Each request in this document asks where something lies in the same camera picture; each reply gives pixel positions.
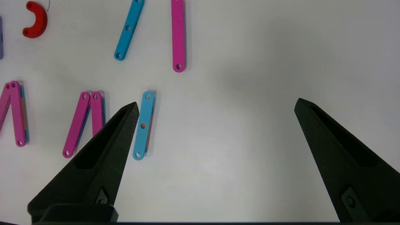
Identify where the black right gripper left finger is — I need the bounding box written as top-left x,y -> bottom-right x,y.
27,102 -> 140,223

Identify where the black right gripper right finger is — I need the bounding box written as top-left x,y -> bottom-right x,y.
294,98 -> 400,223

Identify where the small red arc piece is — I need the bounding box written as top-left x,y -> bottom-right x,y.
22,1 -> 48,39

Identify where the blue bar with orange hole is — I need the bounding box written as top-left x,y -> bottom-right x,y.
132,90 -> 156,161

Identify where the pink bar with holes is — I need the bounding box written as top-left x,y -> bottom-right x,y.
0,83 -> 11,132
90,91 -> 106,137
171,0 -> 187,73
9,81 -> 30,147
62,91 -> 92,158

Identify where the short blue flat bar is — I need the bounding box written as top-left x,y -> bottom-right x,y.
114,0 -> 145,61

